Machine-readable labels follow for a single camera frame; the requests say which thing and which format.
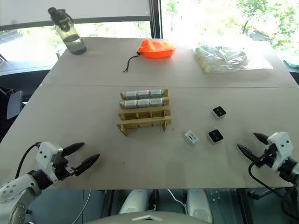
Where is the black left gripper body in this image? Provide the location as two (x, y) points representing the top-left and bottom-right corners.
(54, 155), (78, 182)

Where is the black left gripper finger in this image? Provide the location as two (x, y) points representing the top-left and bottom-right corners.
(61, 142), (85, 158)
(74, 153), (101, 176)

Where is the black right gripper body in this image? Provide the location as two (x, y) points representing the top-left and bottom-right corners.
(254, 144), (278, 168)

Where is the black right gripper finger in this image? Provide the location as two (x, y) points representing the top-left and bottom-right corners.
(253, 132), (270, 146)
(236, 143), (259, 162)

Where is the cardboard divider rack with packs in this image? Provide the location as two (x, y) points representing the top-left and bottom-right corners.
(116, 89), (173, 137)

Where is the black table leg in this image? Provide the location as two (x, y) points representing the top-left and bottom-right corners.
(235, 188), (255, 224)

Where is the white rounded robot leg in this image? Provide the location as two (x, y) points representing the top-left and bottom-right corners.
(118, 189), (149, 216)
(186, 189), (214, 223)

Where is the grey office chair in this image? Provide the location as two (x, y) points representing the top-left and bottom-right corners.
(0, 86), (25, 120)

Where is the green cloth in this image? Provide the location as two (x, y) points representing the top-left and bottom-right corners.
(283, 59), (299, 69)

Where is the grey robot torso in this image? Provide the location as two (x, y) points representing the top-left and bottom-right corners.
(87, 210), (212, 224)

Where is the clear plastic bag with items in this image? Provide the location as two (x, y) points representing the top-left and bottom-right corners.
(192, 45), (274, 75)

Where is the clear water bottle black lid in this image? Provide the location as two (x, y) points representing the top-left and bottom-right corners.
(47, 7), (87, 56)

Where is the white roller blind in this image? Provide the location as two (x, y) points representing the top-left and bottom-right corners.
(0, 0), (152, 27)

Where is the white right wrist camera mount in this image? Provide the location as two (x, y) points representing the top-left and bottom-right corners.
(267, 131), (294, 173)

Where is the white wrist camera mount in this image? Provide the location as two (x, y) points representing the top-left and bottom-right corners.
(267, 131), (294, 173)
(36, 141), (64, 182)

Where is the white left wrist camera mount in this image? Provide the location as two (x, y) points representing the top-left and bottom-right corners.
(36, 141), (64, 182)

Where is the small white black device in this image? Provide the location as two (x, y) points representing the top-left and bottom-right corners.
(211, 106), (226, 120)
(206, 128), (224, 146)

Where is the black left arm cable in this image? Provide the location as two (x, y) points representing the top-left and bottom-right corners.
(14, 142), (42, 180)

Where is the thin white cable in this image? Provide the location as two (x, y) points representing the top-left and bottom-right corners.
(69, 189), (92, 224)
(166, 189), (188, 209)

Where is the small white block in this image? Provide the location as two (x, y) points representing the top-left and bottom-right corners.
(184, 130), (199, 148)

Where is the orange drawstring pouch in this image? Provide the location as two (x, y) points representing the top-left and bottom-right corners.
(122, 39), (176, 73)

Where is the dark window frame post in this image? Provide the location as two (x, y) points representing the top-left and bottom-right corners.
(149, 0), (164, 39)

